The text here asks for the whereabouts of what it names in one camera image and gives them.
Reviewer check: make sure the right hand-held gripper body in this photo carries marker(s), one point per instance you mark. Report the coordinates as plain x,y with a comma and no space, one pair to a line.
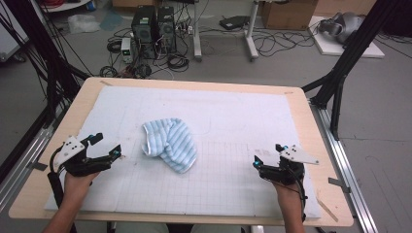
285,173

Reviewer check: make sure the white cabinet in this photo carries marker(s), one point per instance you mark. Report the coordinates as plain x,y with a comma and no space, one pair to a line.
9,42

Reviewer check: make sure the thin wooden stick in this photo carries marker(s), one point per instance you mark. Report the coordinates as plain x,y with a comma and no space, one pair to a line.
327,209

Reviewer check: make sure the white floor board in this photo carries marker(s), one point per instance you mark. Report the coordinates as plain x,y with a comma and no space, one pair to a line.
330,48

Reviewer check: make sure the white foam mat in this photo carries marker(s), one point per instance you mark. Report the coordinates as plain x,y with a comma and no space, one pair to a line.
210,116

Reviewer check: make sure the black metal frame stand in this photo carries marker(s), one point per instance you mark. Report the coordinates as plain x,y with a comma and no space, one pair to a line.
51,74
350,55

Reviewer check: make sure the slim black computer tower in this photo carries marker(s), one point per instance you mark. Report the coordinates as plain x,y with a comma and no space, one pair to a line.
166,29

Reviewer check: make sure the grey headset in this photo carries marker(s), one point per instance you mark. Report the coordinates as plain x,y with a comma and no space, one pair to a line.
343,27

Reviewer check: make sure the white power supply box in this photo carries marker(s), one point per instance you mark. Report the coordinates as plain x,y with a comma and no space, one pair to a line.
126,50

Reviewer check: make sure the clear plastic bag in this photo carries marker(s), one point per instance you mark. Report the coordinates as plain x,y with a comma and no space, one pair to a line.
82,24

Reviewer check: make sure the blue-grey sheet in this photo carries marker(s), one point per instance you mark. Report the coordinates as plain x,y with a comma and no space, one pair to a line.
110,20

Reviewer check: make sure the grey metal bracket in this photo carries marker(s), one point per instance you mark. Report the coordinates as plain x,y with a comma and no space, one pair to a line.
339,183

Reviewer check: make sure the aluminium rail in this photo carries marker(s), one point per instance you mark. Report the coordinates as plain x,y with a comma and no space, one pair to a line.
29,152
343,161

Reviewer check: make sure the white desk leg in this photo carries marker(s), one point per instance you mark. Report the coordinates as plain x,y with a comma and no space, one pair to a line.
251,35
197,32

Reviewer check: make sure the black flat device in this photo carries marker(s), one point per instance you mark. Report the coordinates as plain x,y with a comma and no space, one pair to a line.
233,22

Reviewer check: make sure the person's right hand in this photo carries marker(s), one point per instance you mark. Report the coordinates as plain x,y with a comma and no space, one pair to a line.
288,193

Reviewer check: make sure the person's left hand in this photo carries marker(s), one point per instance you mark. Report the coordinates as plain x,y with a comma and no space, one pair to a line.
76,187

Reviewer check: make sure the blue striped towel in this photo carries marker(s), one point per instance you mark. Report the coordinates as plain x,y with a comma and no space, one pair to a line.
171,145

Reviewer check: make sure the brown cardboard box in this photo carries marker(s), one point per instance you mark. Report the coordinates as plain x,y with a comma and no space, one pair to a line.
288,14

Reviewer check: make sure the black tape strip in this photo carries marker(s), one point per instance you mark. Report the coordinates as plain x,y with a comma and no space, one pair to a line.
38,166

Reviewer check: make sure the large black computer tower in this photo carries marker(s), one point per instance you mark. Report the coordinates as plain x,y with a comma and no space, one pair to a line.
144,30

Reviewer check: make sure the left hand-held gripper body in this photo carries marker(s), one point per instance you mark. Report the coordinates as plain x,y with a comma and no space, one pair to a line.
77,163

